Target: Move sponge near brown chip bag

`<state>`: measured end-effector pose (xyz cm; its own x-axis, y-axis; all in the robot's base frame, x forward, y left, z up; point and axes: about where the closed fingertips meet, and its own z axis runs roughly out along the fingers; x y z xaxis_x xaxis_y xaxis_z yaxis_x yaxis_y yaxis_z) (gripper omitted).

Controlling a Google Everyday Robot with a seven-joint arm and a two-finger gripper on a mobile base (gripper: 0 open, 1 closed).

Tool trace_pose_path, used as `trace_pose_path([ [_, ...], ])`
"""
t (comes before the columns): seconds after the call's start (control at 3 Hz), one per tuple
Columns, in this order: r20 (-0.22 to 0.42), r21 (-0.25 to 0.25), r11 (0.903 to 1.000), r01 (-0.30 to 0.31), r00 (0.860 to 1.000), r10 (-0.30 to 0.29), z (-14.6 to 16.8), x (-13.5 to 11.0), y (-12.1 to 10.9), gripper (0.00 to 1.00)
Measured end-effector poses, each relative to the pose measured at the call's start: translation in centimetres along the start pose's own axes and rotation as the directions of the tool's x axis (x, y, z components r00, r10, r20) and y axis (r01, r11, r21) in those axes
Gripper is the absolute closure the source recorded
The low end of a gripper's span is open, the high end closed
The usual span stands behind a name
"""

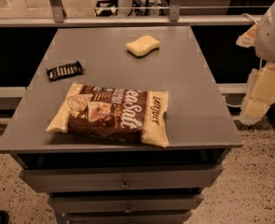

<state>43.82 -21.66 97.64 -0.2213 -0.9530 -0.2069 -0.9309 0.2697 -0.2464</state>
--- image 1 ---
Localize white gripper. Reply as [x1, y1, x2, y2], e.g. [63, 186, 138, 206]
[236, 24, 275, 125]

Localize yellow sponge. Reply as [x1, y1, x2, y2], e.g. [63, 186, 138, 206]
[126, 35, 160, 57]

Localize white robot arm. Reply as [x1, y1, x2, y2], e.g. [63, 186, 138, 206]
[236, 2, 275, 125]

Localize brown chip bag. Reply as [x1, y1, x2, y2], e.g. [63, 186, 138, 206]
[46, 83, 169, 147]

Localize middle grey drawer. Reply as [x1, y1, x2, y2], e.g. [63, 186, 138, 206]
[48, 194, 203, 213]

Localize grey drawer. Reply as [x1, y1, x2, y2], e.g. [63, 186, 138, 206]
[48, 194, 203, 213]
[20, 164, 223, 193]
[65, 210, 191, 224]

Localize bottom grey drawer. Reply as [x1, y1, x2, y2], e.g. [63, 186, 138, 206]
[65, 210, 191, 224]

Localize black snack bar wrapper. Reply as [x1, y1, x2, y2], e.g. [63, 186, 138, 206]
[46, 62, 85, 81]

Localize grey drawer cabinet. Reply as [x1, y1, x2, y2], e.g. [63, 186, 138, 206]
[0, 27, 241, 224]

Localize top grey drawer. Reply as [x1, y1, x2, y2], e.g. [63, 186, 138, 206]
[20, 164, 223, 193]

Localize metal railing frame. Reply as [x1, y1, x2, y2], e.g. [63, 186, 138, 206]
[0, 0, 261, 27]

